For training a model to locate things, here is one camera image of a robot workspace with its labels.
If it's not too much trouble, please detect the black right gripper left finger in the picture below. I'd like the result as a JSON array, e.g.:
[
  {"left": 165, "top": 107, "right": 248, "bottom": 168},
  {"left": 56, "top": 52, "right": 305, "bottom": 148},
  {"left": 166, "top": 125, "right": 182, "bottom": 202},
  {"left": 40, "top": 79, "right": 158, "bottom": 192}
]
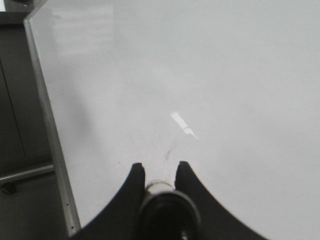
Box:
[{"left": 70, "top": 163, "right": 145, "bottom": 240}]

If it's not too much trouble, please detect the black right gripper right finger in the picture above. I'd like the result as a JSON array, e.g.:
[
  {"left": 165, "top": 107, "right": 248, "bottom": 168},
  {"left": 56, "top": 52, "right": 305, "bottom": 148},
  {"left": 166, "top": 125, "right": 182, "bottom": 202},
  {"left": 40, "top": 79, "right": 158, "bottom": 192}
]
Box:
[{"left": 174, "top": 161, "right": 265, "bottom": 240}]

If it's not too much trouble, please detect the white black whiteboard marker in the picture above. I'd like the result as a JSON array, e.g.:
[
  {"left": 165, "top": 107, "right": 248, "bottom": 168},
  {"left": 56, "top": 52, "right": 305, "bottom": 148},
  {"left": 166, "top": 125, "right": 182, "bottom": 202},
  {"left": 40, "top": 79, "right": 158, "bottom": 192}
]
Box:
[{"left": 135, "top": 179, "right": 202, "bottom": 240}]

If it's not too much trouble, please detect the white whiteboard with aluminium frame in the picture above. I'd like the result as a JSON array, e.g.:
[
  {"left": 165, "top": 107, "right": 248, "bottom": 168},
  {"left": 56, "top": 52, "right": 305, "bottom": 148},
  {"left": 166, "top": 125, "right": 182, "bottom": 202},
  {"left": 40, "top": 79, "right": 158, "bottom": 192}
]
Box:
[{"left": 24, "top": 0, "right": 320, "bottom": 240}]

